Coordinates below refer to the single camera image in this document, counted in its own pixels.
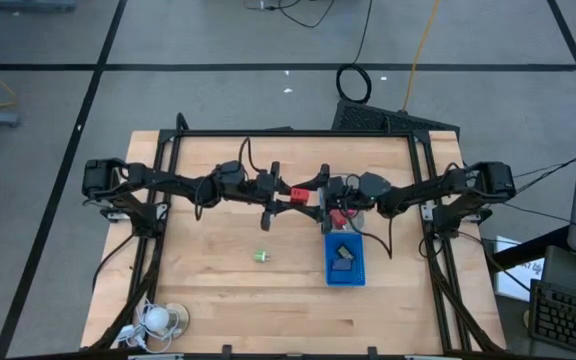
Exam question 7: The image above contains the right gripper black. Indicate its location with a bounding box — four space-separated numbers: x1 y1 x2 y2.
305 163 354 235

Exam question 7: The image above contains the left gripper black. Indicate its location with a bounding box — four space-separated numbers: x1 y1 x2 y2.
255 160 294 232

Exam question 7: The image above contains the small red charger cube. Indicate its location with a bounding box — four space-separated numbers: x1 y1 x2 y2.
328 208 352 230

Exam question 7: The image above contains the large red charger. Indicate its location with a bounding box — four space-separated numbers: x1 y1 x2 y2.
290 186 311 206

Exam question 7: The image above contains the grey plastic bin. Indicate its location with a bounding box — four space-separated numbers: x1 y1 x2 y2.
316 171 364 235

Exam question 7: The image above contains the blue plastic basket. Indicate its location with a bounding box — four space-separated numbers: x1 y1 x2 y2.
323 232 368 288

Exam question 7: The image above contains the black perforated computer case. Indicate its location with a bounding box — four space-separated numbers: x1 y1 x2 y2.
331 98 462 139

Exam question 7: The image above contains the white bulb lamp wooden base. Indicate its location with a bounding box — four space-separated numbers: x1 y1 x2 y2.
146 301 189 341

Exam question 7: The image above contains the white paper sheet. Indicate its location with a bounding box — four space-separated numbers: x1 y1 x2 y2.
493 234 546 303

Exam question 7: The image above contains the black desk bar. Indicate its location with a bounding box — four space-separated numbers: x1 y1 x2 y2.
487 224 574 274

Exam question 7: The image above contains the black keyboard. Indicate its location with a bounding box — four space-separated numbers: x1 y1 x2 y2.
526 278 576 359

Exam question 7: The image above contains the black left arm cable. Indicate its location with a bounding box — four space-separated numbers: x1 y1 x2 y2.
237 135 264 174

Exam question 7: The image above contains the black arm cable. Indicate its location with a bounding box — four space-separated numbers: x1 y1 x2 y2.
347 214 396 260
237 135 264 174

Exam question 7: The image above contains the black aluminium table frame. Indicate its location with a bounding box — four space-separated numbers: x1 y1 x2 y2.
85 127 507 360

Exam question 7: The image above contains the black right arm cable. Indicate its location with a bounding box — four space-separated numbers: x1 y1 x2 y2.
347 214 396 260

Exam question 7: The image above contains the long black cable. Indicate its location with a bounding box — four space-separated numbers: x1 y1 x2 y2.
335 0 374 105

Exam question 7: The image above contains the black floor cable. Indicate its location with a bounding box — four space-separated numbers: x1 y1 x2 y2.
245 0 338 30

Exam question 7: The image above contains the yellow hanging cable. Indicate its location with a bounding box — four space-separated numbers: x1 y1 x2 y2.
400 0 442 113

